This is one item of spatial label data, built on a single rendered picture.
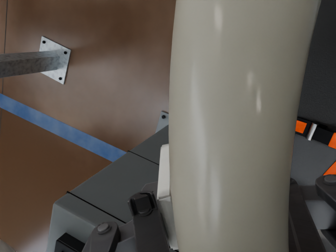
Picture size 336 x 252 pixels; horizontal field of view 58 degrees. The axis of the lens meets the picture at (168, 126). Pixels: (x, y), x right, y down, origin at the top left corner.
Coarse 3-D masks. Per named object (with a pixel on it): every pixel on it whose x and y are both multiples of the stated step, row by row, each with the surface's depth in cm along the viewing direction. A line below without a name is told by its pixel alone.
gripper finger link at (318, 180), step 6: (330, 174) 13; (318, 180) 13; (324, 180) 12; (330, 180) 12; (318, 186) 12; (324, 186) 12; (330, 186) 12; (318, 192) 12; (324, 192) 12; (330, 192) 12; (324, 198) 12; (330, 198) 11; (330, 204) 12; (324, 234) 13; (330, 234) 12; (330, 240) 12
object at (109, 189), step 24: (144, 144) 123; (120, 168) 102; (144, 168) 106; (72, 192) 85; (96, 192) 88; (120, 192) 91; (72, 216) 78; (96, 216) 79; (120, 216) 81; (48, 240) 84
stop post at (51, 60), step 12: (48, 48) 165; (60, 48) 162; (0, 60) 132; (12, 60) 137; (24, 60) 143; (36, 60) 150; (48, 60) 158; (60, 60) 164; (0, 72) 134; (12, 72) 140; (24, 72) 147; (36, 72) 154; (48, 72) 170; (60, 72) 166
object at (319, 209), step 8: (304, 192) 13; (312, 192) 13; (312, 200) 12; (320, 200) 12; (312, 208) 12; (320, 208) 12; (328, 208) 12; (312, 216) 13; (320, 216) 12; (328, 216) 12; (320, 224) 13; (328, 224) 12
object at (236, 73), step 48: (192, 0) 6; (240, 0) 5; (288, 0) 5; (192, 48) 6; (240, 48) 6; (288, 48) 6; (192, 96) 6; (240, 96) 6; (288, 96) 6; (192, 144) 6; (240, 144) 6; (288, 144) 7; (192, 192) 7; (240, 192) 6; (288, 192) 7; (192, 240) 7; (240, 240) 7
